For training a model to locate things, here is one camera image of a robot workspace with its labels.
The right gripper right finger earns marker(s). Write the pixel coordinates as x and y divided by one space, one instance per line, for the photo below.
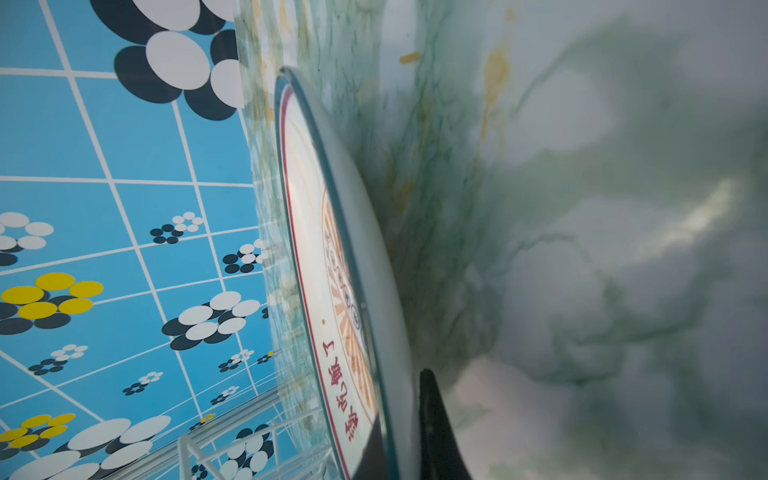
440 454

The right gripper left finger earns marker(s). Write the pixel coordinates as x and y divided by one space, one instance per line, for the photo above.
373 464

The orange sunburst plate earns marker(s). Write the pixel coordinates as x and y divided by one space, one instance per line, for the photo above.
349 301

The white wire dish rack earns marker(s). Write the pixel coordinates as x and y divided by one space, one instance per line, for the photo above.
281 434

